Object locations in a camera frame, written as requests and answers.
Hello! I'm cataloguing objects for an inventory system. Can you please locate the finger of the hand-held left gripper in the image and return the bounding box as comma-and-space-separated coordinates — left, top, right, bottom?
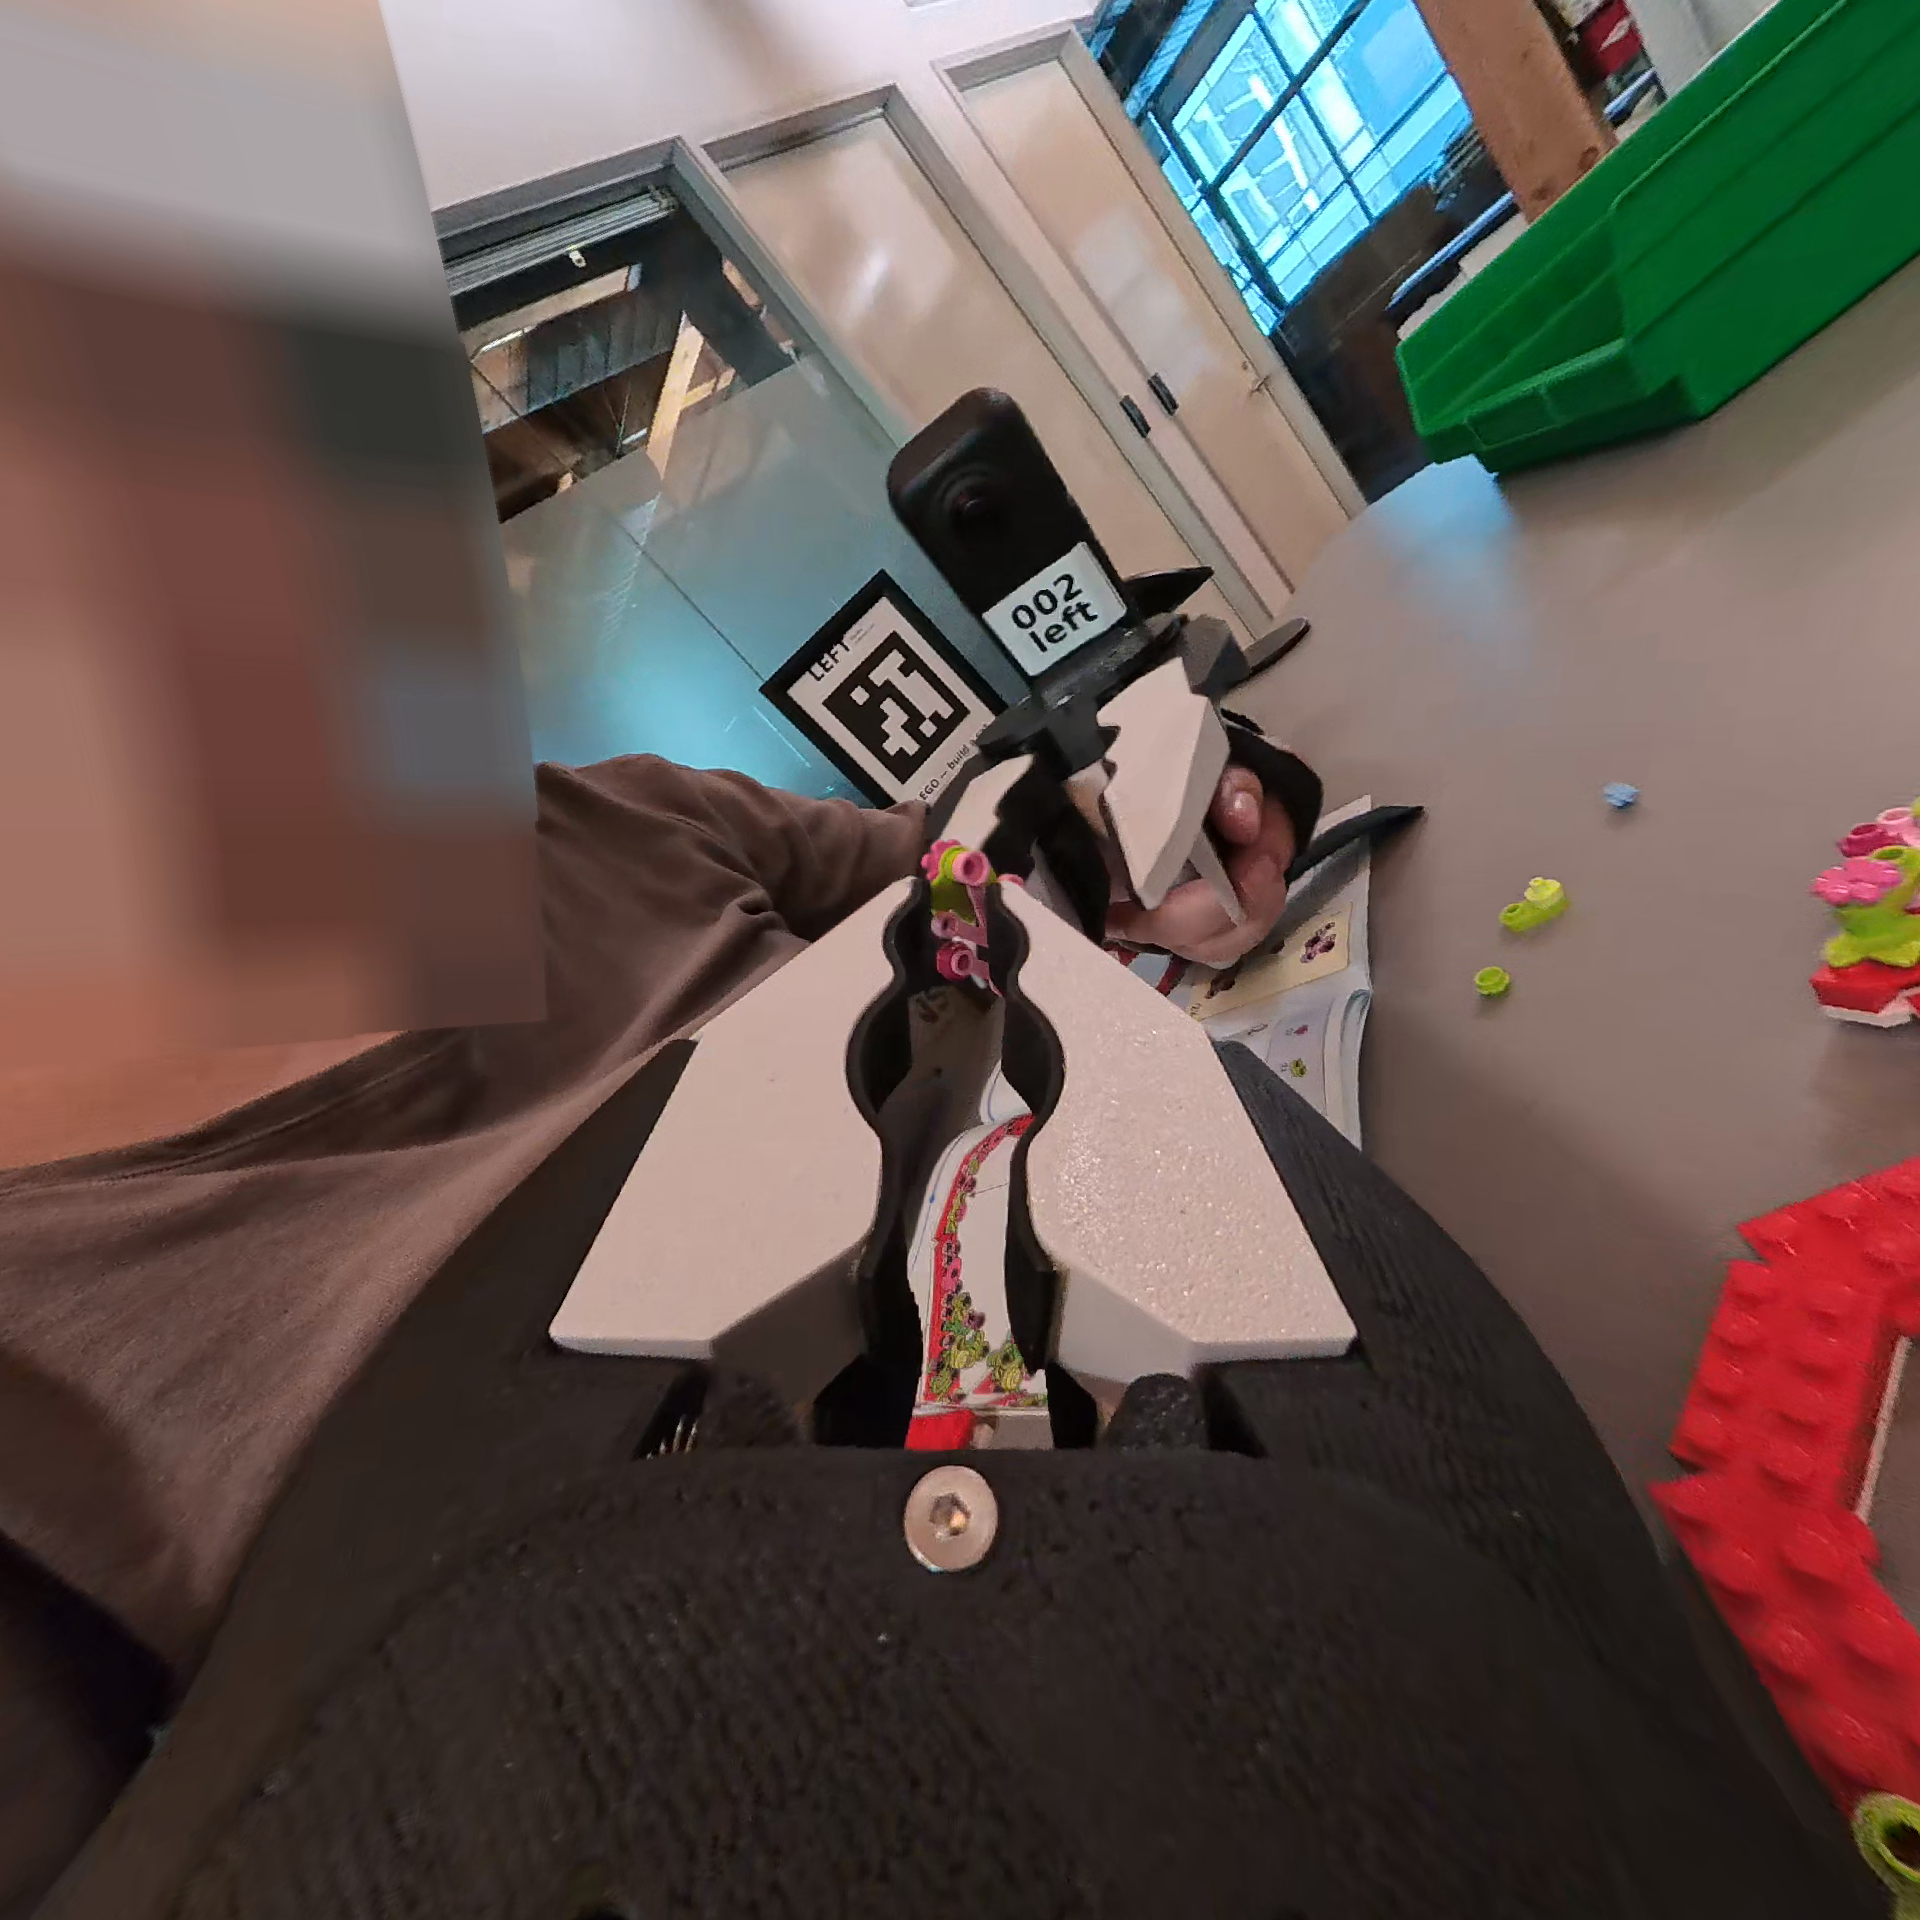
925, 755, 1087, 901
1098, 660, 1250, 929

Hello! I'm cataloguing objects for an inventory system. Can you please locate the lime stem with pink flowers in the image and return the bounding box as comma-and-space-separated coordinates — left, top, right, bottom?
917, 839, 1000, 989

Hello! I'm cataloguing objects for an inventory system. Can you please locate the glass partition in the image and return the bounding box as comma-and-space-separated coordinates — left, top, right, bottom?
432, 136, 921, 784

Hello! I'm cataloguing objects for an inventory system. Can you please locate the person's left hand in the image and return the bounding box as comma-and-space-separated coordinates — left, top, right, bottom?
1110, 762, 1295, 969

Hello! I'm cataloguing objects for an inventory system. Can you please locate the wooden post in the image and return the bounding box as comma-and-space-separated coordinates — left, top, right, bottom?
1416, 0, 1621, 227

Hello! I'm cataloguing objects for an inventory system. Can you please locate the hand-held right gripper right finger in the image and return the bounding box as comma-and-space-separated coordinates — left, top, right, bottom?
998, 883, 1359, 1452

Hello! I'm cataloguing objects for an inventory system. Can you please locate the large red heart frame section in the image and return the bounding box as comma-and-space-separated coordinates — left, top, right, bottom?
1647, 1154, 1920, 1911

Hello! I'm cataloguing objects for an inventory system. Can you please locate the lego instruction booklet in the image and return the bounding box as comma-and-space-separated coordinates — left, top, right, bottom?
905, 800, 1377, 1415

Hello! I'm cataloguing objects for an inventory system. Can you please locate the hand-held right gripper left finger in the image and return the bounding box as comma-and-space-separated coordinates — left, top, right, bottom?
548, 880, 921, 1452

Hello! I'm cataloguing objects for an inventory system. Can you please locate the white door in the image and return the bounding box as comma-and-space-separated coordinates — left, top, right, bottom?
934, 29, 1372, 606
702, 87, 1282, 646

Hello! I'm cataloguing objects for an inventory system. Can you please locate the green plastic bin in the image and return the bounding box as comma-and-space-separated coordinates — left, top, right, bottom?
1605, 0, 1920, 425
1393, 290, 1681, 479

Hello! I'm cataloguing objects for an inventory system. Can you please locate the red flowered heart frame section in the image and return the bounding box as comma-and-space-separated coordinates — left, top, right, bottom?
1808, 800, 1920, 1033

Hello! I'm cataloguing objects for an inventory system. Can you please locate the dark framed window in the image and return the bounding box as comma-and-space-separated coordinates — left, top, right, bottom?
1093, 0, 1520, 341

